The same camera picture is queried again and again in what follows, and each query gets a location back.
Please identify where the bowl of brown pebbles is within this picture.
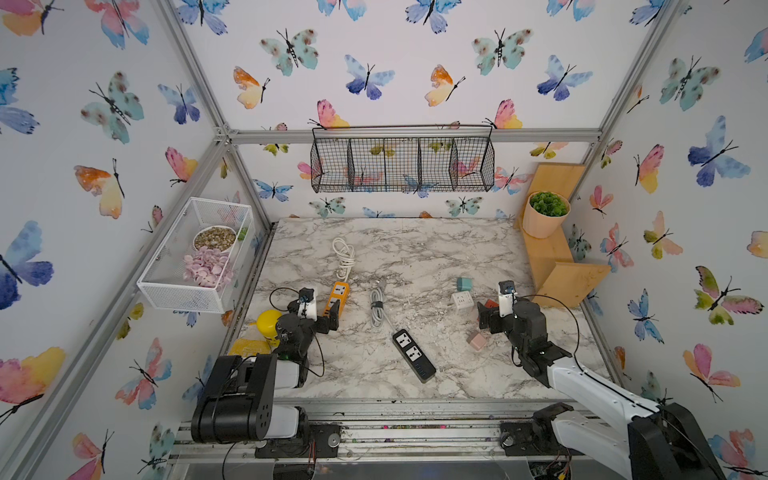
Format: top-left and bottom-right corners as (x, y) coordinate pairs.
(192, 225), (238, 253)

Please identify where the white cube socket adapter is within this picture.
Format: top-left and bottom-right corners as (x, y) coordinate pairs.
(451, 291), (474, 311)

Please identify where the pink flower pile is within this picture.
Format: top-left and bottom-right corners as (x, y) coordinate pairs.
(183, 248), (234, 289)

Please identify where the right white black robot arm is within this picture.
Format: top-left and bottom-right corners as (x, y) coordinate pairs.
(477, 294), (724, 479)

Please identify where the pink pot green plant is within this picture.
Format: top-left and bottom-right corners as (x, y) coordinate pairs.
(522, 191), (571, 239)

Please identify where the teal plug adapter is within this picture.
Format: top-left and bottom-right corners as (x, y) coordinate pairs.
(456, 277), (473, 292)

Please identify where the orange power strip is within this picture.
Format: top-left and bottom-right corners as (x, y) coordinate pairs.
(324, 281), (350, 318)

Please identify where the white mesh wall basket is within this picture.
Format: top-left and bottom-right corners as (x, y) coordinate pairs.
(137, 197), (255, 313)

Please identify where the grey coiled power cable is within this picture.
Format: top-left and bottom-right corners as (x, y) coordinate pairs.
(368, 277), (394, 330)

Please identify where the black wire wall basket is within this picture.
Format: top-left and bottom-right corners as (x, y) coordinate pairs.
(310, 125), (496, 196)

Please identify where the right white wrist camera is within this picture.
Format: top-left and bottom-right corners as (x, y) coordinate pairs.
(498, 280), (517, 318)

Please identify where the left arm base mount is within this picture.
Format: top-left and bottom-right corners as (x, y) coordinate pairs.
(254, 421), (341, 460)

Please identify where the wooden corner shelf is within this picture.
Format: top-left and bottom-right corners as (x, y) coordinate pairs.
(516, 162), (610, 308)

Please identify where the white coiled power cable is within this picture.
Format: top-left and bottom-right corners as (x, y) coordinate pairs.
(331, 236), (356, 282)

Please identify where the black power strip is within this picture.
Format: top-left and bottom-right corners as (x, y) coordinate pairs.
(392, 329), (437, 383)

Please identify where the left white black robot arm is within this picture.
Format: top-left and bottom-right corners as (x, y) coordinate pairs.
(190, 302), (342, 450)

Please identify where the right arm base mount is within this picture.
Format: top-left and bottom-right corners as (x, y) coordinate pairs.
(499, 402), (574, 457)

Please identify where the yellow rubber glove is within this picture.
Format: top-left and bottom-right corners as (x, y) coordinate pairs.
(227, 309), (282, 357)

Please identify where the pink plug adapter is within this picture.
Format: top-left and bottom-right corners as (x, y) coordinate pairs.
(468, 332), (488, 351)

